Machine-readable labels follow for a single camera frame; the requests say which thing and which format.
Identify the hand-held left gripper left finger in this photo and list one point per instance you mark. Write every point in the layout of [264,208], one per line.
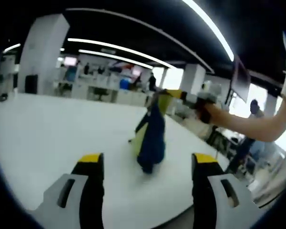
[69,202]

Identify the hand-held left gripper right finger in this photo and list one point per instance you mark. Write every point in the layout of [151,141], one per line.
[212,202]

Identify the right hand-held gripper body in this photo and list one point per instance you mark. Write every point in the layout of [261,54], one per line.
[208,95]

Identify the blue and yellow-green garment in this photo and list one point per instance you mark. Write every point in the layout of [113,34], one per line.
[153,133]

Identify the person's right hand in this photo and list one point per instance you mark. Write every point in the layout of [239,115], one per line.
[203,113]

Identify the white square pillar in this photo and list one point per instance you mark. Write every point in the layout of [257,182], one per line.
[191,77]
[43,55]

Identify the hanging dark monitor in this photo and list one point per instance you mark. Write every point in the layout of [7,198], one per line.
[240,80]

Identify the blue round container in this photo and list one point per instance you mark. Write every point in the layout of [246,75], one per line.
[124,84]

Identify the long ceiling light strip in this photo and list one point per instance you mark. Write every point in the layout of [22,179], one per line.
[119,48]
[114,57]
[12,47]
[212,26]

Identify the black office chair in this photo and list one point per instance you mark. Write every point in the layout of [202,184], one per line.
[101,93]

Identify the black cabinet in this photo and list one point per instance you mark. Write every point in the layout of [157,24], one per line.
[31,84]

